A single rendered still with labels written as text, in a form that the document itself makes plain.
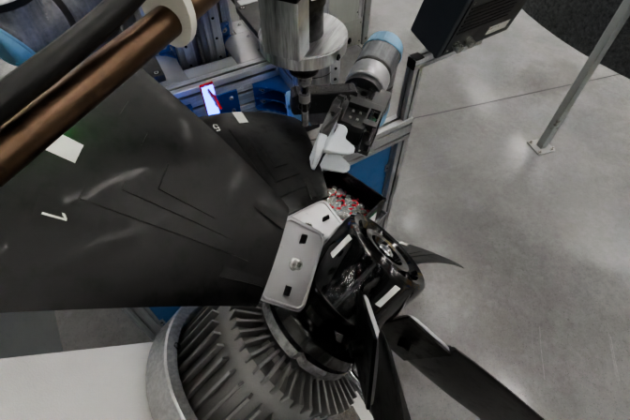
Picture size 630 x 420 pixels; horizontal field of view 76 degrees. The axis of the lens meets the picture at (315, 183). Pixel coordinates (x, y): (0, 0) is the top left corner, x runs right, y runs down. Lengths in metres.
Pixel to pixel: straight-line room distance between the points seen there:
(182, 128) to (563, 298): 1.87
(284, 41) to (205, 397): 0.37
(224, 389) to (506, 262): 1.69
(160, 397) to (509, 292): 1.65
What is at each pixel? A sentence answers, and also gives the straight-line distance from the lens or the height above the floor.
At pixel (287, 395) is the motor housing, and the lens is 0.47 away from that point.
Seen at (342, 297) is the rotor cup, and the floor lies 1.23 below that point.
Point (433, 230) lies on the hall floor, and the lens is 2.02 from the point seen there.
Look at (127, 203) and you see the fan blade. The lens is 0.34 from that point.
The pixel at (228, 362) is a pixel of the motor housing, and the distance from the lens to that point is 0.48.
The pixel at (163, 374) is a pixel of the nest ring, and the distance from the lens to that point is 0.51.
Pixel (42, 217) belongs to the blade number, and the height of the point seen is 1.42.
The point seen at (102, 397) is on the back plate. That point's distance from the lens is 0.51.
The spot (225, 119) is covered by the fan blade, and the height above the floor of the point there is 1.20.
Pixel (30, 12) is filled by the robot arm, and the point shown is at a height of 1.25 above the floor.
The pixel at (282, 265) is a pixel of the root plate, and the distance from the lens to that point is 0.43.
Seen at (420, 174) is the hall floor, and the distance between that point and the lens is 2.21.
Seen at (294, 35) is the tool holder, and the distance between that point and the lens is 0.29.
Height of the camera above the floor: 1.64
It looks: 51 degrees down
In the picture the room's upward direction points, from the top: straight up
